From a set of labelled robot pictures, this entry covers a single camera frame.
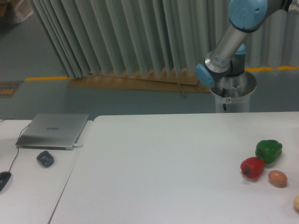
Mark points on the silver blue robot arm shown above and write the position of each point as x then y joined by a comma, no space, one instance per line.
246,16

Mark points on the red bell pepper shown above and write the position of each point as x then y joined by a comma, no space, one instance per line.
252,167

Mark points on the green bell pepper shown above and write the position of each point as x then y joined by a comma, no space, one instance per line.
268,150

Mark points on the silver closed laptop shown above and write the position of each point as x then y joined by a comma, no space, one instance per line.
53,131

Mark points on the pale green pleated curtain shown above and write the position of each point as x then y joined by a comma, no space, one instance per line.
142,35

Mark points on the black earbuds case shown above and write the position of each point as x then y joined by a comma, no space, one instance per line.
45,159

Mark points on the brown egg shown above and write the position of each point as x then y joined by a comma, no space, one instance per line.
277,178

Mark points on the black computer mouse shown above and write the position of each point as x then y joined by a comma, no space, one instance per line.
4,178

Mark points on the pale round fruit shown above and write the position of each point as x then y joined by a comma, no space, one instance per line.
296,203

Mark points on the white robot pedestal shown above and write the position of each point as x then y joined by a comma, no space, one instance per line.
232,94

